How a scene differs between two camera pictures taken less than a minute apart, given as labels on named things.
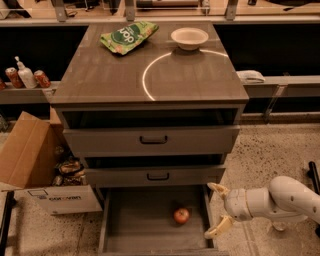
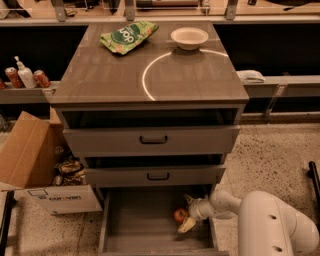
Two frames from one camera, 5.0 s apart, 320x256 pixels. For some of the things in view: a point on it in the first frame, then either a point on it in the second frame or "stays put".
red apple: [181, 216] stays put
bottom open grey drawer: [157, 220] stays put
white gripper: [235, 202] -> [197, 210]
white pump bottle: [26, 75] stays put
